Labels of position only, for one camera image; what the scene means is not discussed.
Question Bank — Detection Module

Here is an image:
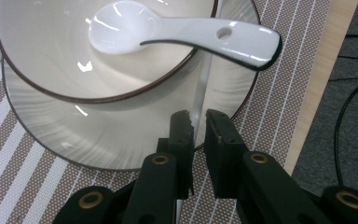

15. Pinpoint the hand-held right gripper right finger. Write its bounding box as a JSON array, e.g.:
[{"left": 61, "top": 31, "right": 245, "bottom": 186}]
[{"left": 203, "top": 108, "right": 250, "bottom": 200}]

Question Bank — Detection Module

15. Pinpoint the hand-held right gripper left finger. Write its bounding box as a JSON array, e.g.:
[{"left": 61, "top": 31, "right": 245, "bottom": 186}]
[{"left": 157, "top": 109, "right": 197, "bottom": 200}]

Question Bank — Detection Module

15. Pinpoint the white plate dark rim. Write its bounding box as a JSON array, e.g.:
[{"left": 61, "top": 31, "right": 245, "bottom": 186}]
[{"left": 1, "top": 0, "right": 262, "bottom": 172}]

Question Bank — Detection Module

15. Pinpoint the white ceramic spoon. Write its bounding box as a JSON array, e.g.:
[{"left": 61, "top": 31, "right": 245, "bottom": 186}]
[{"left": 88, "top": 0, "right": 283, "bottom": 72}]

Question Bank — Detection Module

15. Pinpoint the white bowl dark rim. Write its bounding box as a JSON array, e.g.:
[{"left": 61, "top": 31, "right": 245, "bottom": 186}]
[{"left": 0, "top": 0, "right": 220, "bottom": 105}]

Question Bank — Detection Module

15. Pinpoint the striped grey placemat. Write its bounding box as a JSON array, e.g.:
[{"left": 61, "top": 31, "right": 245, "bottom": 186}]
[{"left": 0, "top": 0, "right": 333, "bottom": 224}]

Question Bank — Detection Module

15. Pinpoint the long curved black floor cable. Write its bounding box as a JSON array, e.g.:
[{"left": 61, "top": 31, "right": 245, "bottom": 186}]
[{"left": 333, "top": 73, "right": 358, "bottom": 188}]

